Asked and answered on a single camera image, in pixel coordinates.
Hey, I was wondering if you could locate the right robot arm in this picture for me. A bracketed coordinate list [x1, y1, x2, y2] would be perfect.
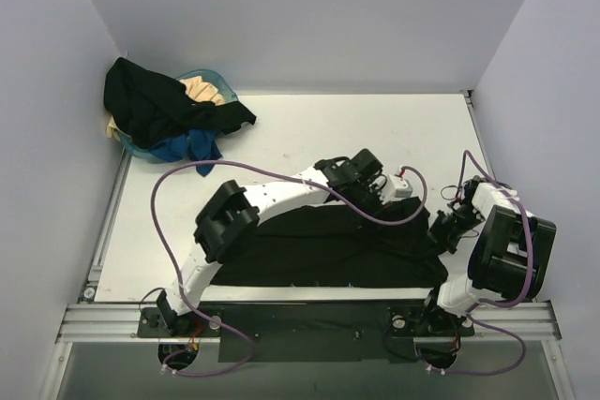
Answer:
[418, 176, 557, 333]

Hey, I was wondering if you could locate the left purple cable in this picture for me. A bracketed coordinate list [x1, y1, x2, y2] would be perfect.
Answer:
[150, 159, 428, 378]

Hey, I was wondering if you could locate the teal plastic basket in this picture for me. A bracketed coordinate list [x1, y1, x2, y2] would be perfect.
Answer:
[118, 69, 238, 164]

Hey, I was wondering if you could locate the aluminium frame rail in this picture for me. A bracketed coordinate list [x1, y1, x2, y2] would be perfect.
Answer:
[56, 302, 562, 343]

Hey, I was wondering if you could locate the black graphic t shirt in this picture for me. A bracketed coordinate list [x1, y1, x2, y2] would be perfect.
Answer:
[211, 197, 448, 289]

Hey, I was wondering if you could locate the cream t shirt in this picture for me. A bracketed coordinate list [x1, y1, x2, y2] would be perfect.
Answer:
[106, 76, 226, 141]

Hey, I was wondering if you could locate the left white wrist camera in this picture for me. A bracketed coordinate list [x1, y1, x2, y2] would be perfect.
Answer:
[379, 171, 413, 204]

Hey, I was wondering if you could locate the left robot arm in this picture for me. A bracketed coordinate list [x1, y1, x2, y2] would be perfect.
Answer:
[157, 149, 413, 336]

